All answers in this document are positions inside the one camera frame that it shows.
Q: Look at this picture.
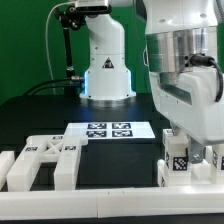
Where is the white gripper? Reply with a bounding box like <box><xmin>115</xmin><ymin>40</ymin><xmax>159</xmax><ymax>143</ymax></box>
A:
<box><xmin>149</xmin><ymin>67</ymin><xmax>224</xmax><ymax>164</ymax></box>

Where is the white chair seat block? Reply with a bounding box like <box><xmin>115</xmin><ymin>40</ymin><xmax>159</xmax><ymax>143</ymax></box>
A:
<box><xmin>157</xmin><ymin>159</ymin><xmax>216</xmax><ymax>187</ymax></box>

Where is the white chair back frame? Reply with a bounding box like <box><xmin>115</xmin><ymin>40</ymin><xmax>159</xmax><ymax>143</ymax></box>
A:
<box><xmin>6</xmin><ymin>135</ymin><xmax>88</xmax><ymax>192</ymax></box>

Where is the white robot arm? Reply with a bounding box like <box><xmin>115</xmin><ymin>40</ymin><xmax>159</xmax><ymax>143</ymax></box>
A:
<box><xmin>80</xmin><ymin>0</ymin><xmax>224</xmax><ymax>163</ymax></box>

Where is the white tagged cube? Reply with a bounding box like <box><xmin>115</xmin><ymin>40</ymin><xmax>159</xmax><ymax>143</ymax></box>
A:
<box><xmin>162</xmin><ymin>129</ymin><xmax>173</xmax><ymax>143</ymax></box>

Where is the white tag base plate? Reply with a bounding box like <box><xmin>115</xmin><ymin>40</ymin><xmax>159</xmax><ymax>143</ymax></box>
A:
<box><xmin>65</xmin><ymin>122</ymin><xmax>155</xmax><ymax>140</ymax></box>

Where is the white front wall bar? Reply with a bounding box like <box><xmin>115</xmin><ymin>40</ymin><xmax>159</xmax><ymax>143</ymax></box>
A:
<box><xmin>0</xmin><ymin>185</ymin><xmax>224</xmax><ymax>220</ymax></box>

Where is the white wall bar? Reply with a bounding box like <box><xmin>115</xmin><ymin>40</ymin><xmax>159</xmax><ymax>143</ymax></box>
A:
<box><xmin>0</xmin><ymin>151</ymin><xmax>15</xmax><ymax>190</ymax></box>
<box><xmin>0</xmin><ymin>185</ymin><xmax>224</xmax><ymax>220</ymax></box>

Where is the black cable bundle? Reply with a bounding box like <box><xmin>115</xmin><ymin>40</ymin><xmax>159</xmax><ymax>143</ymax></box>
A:
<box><xmin>22</xmin><ymin>75</ymin><xmax>85</xmax><ymax>97</ymax></box>

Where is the black overhead camera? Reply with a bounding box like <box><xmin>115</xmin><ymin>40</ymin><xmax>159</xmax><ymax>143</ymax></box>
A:
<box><xmin>73</xmin><ymin>0</ymin><xmax>112</xmax><ymax>14</ymax></box>

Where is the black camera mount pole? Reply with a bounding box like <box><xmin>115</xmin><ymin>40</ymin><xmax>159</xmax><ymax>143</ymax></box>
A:
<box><xmin>54</xmin><ymin>6</ymin><xmax>88</xmax><ymax>98</ymax></box>

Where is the white left wall bar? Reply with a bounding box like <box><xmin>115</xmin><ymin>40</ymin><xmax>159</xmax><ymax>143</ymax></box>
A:
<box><xmin>0</xmin><ymin>151</ymin><xmax>15</xmax><ymax>190</ymax></box>

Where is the white cable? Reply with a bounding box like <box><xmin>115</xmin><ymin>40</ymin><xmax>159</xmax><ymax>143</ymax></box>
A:
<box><xmin>44</xmin><ymin>1</ymin><xmax>77</xmax><ymax>96</ymax></box>

